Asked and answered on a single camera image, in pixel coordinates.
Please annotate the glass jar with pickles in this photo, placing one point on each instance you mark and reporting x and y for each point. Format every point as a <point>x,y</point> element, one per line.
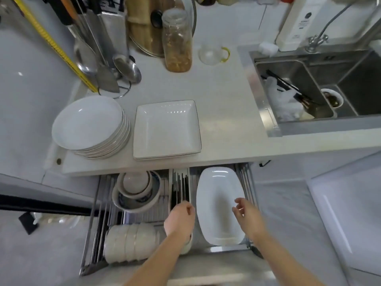
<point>177,47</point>

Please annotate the small black object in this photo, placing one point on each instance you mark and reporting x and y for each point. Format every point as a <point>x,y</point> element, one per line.
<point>28,223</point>

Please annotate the person's left forearm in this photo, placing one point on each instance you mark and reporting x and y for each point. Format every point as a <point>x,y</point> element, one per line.
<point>154,265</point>

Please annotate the person's right hand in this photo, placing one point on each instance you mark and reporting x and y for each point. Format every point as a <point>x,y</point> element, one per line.
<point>250,220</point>

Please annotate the chrome faucet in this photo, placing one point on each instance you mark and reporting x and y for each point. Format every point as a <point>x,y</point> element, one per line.
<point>314,41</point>

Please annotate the blue patterned bowl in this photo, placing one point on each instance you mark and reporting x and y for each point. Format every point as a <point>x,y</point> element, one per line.
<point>135,203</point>

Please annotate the small white bowl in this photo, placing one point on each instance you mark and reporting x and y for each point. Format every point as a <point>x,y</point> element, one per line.
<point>135,181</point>

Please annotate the white plastic bag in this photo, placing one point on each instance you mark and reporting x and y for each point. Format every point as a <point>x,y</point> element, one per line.
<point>282,107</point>

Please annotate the cluster of clear bottles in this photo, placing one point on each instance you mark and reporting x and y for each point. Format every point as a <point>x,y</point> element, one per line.
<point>56,219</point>

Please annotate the person's left hand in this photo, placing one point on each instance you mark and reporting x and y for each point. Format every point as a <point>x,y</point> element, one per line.
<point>178,223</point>

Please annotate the dark glass jar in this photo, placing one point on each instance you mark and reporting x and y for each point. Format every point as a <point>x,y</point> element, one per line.
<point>205,0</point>

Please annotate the row of white rice bowls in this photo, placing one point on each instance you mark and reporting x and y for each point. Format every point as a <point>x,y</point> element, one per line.
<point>131,244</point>

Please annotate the person's right forearm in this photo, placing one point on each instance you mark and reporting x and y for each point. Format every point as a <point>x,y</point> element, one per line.
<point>282,262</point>

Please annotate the steel spatula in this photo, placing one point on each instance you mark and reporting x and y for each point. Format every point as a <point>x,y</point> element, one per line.
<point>107,81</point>

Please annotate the white cabinet door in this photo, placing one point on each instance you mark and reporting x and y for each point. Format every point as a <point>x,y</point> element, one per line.
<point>297,169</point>

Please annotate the grey pull-out faucet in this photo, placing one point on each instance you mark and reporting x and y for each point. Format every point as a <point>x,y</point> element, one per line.
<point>369,31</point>

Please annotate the white sponge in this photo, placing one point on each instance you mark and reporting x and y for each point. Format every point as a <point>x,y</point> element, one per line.
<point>268,48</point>

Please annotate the large white bowl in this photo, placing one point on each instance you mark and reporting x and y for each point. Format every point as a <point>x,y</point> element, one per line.
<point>131,210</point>

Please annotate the black framed glass door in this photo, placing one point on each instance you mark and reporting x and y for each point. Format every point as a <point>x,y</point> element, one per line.
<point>44,205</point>

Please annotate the white chopstick tray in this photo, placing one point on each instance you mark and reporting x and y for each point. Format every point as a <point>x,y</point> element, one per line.
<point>187,246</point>

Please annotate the white countertop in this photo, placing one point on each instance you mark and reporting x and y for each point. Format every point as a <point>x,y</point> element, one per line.
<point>226,116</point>

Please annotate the wooden cutting board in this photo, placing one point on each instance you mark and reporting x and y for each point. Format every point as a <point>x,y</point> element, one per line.
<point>140,29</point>

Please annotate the stack of round white plates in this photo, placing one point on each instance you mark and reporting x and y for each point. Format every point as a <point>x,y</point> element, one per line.
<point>86,122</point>

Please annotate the stainless steel sink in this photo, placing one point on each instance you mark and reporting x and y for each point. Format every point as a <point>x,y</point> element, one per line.
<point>259,95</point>

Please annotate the white side cabinet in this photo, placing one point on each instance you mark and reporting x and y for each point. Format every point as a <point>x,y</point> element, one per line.
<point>351,220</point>

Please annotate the white rectangular plate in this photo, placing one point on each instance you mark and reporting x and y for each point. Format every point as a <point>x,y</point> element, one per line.
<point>217,205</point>

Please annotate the steel knife holder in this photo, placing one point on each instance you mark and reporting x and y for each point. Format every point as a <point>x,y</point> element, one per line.
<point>116,29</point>

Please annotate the bundle of dark chopsticks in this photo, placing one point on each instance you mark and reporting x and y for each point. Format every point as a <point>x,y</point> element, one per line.
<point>181,187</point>

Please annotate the glass pot lid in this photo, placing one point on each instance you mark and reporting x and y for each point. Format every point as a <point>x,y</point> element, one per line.
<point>156,18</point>

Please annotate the pale yellow sponge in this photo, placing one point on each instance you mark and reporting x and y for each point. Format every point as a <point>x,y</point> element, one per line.
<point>306,116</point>

